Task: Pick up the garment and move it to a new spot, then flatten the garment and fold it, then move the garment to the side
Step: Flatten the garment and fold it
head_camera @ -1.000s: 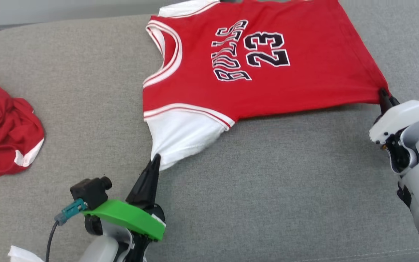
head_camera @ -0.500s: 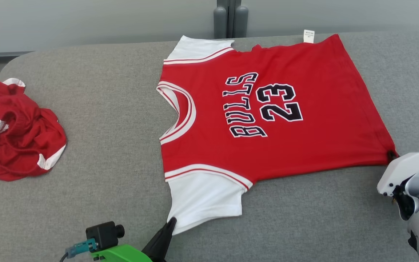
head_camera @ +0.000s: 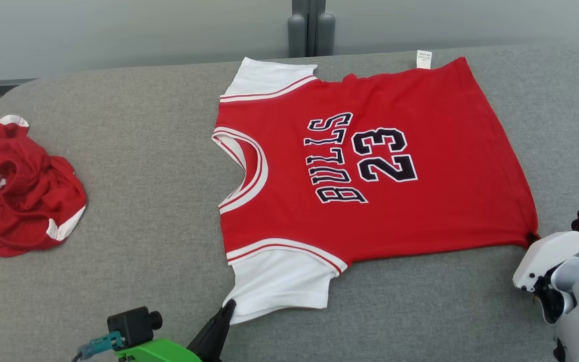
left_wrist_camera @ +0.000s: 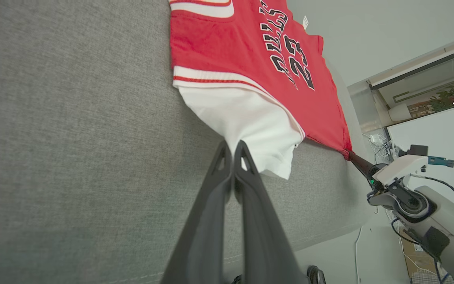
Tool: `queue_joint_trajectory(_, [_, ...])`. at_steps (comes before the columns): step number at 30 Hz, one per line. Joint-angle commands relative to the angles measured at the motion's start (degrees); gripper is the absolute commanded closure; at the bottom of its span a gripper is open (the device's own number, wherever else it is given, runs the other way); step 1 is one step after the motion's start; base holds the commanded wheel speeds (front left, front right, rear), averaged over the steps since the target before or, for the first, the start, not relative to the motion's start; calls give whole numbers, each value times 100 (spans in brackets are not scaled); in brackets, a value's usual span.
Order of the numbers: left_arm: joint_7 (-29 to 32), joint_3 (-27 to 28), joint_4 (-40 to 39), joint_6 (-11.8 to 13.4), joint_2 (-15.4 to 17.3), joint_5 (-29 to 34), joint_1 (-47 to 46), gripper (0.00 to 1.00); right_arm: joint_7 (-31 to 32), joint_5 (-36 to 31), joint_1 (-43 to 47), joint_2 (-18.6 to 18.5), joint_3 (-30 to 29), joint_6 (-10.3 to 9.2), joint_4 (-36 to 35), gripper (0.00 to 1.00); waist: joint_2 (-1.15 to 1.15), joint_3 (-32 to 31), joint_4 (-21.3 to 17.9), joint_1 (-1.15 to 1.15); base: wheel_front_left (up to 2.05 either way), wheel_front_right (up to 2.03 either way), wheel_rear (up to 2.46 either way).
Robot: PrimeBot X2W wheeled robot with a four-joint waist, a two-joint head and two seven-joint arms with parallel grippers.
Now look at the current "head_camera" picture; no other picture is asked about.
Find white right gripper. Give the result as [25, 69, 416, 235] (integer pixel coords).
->
[513, 231, 579, 292]

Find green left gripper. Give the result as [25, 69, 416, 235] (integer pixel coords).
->
[116, 300, 236, 362]

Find red Bulls 23 jersey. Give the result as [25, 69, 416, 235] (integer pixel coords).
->
[212, 50, 540, 325]

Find red Bulls 23 shorts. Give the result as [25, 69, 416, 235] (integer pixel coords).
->
[0, 115, 87, 258]

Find teal plug left camera cable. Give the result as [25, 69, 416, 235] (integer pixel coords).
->
[72, 331, 124, 362]

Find grey partition post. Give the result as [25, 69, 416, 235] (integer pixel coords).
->
[288, 0, 336, 57]

